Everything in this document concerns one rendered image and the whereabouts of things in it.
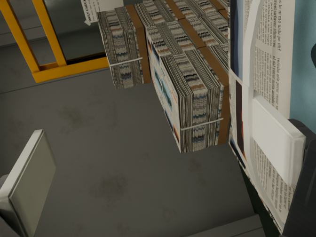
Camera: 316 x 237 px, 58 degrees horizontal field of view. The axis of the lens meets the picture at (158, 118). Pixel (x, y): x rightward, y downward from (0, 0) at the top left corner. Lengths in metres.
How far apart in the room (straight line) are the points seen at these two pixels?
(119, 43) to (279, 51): 1.39
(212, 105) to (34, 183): 1.07
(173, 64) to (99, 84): 2.59
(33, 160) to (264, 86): 0.20
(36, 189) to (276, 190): 0.21
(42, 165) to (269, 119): 0.13
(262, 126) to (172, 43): 1.24
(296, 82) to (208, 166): 3.49
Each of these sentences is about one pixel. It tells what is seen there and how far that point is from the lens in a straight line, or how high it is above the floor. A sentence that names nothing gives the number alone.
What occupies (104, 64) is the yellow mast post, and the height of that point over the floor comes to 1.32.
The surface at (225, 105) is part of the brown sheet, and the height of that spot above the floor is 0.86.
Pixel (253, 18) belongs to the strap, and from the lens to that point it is 0.19.
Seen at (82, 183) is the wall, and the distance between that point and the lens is 3.64.
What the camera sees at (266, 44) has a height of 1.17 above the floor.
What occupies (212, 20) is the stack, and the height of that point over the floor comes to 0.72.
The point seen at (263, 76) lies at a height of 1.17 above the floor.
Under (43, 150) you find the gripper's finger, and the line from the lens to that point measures 0.19.
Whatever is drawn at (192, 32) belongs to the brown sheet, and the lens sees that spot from 1.48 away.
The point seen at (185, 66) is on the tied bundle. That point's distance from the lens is 1.26.
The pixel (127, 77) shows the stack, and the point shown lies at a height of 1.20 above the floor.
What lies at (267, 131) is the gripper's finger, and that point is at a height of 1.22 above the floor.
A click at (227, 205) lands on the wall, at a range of 3.78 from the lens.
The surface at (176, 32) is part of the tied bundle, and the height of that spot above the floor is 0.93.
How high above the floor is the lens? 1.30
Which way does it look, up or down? 7 degrees down
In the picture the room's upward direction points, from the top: 104 degrees counter-clockwise
